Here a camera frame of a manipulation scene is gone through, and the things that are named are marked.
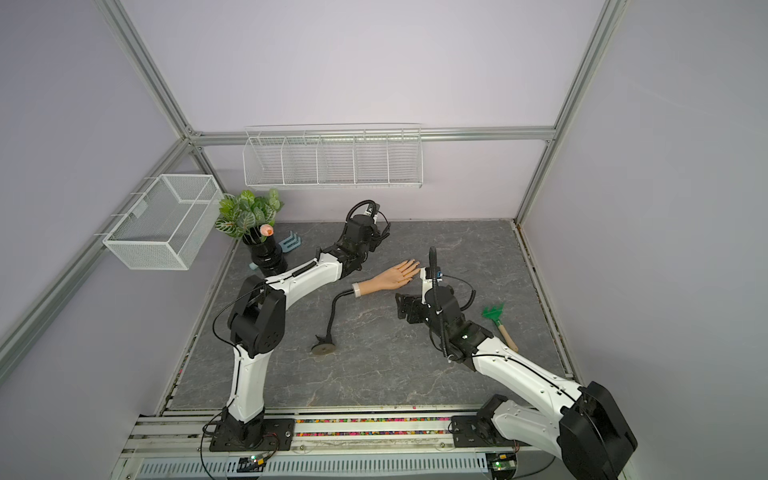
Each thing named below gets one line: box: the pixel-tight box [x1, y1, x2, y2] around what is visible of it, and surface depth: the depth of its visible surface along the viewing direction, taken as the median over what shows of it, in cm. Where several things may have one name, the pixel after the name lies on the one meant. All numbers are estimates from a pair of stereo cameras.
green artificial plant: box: [215, 189, 284, 243], surface depth 93 cm
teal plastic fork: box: [278, 230, 301, 253], surface depth 117 cm
